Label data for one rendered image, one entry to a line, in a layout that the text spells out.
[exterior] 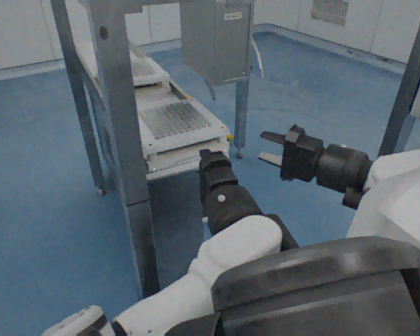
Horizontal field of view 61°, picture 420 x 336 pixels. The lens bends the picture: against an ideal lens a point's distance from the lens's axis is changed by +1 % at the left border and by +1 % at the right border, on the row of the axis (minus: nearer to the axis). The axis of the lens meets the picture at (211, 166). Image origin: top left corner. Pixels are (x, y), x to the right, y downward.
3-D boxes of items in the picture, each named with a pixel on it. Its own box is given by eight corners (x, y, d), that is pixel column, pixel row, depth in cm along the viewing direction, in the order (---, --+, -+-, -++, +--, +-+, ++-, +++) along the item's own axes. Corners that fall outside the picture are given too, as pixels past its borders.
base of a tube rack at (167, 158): (124, 131, 113) (123, 124, 112) (194, 116, 122) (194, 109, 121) (149, 171, 95) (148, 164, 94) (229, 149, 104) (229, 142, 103)
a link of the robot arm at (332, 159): (281, 135, 68) (345, 153, 63) (300, 116, 75) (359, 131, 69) (275, 187, 75) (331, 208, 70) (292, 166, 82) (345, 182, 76)
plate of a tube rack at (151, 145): (122, 117, 110) (121, 111, 109) (194, 102, 119) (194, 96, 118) (147, 155, 92) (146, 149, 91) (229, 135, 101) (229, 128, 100)
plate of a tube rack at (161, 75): (170, 80, 136) (170, 75, 135) (106, 91, 127) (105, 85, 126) (150, 61, 154) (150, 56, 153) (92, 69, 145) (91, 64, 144)
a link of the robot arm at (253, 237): (252, 249, 57) (185, 295, 50) (257, 206, 52) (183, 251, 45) (284, 275, 53) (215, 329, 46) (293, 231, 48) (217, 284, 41)
